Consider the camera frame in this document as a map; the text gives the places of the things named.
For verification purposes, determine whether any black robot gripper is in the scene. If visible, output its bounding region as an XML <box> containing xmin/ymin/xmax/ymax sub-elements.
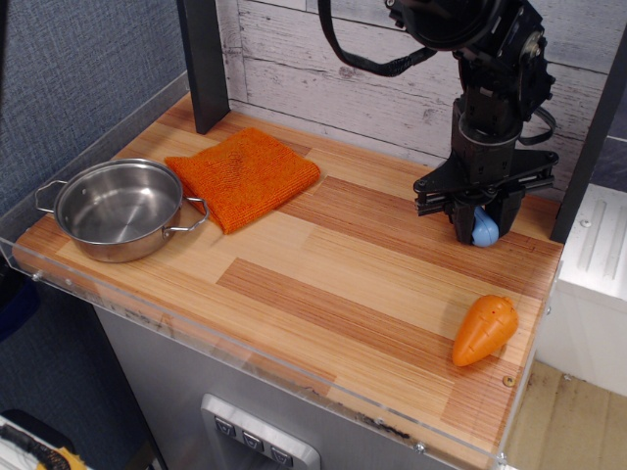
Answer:
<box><xmin>413</xmin><ymin>97</ymin><xmax>558</xmax><ymax>244</ymax></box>

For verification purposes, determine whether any blue and grey toy spoon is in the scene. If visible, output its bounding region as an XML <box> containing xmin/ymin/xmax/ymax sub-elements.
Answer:
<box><xmin>471</xmin><ymin>207</ymin><xmax>500</xmax><ymax>248</ymax></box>

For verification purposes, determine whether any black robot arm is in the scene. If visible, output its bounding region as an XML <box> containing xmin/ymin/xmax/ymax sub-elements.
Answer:
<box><xmin>388</xmin><ymin>1</ymin><xmax>558</xmax><ymax>246</ymax></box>

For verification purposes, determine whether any orange knitted rag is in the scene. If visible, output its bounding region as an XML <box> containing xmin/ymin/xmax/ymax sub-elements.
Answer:
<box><xmin>165</xmin><ymin>127</ymin><xmax>320</xmax><ymax>234</ymax></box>

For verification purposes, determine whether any orange toy carrot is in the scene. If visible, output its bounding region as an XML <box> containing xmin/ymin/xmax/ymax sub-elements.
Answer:
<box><xmin>452</xmin><ymin>295</ymin><xmax>519</xmax><ymax>366</ymax></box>

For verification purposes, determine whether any white ribbed side box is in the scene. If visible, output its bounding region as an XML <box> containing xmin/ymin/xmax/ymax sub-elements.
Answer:
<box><xmin>536</xmin><ymin>184</ymin><xmax>626</xmax><ymax>396</ymax></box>

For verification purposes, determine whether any silver dispenser button panel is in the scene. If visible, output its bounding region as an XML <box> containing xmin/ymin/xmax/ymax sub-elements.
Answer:
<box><xmin>201</xmin><ymin>394</ymin><xmax>321</xmax><ymax>469</ymax></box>

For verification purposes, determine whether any silver toy fridge cabinet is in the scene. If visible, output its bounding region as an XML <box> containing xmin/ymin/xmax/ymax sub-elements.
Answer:
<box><xmin>97</xmin><ymin>308</ymin><xmax>502</xmax><ymax>469</ymax></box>

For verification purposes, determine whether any stainless steel pot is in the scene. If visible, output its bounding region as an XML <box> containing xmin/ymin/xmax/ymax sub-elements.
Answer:
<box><xmin>35</xmin><ymin>159</ymin><xmax>211</xmax><ymax>263</ymax></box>

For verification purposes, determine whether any yellow object at corner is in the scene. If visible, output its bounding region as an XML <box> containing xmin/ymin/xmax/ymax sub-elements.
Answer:
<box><xmin>35</xmin><ymin>447</ymin><xmax>87</xmax><ymax>470</ymax></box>

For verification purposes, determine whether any dark right shelf post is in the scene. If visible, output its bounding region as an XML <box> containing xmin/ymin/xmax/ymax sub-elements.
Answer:
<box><xmin>551</xmin><ymin>0</ymin><xmax>627</xmax><ymax>245</ymax></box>

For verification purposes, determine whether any dark shelf post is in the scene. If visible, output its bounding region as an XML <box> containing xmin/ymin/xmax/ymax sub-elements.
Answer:
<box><xmin>551</xmin><ymin>0</ymin><xmax>627</xmax><ymax>245</ymax></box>
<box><xmin>176</xmin><ymin>0</ymin><xmax>230</xmax><ymax>134</ymax></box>

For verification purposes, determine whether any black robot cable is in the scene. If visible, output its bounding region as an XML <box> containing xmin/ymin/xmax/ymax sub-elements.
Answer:
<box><xmin>316</xmin><ymin>0</ymin><xmax>437</xmax><ymax>78</ymax></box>

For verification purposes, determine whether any clear acrylic guard rail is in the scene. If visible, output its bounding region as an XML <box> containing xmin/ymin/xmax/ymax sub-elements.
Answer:
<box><xmin>8</xmin><ymin>95</ymin><xmax>561</xmax><ymax>469</ymax></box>

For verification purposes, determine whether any dark left shelf post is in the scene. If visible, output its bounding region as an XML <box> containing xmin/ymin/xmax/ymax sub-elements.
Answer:
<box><xmin>176</xmin><ymin>0</ymin><xmax>230</xmax><ymax>134</ymax></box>

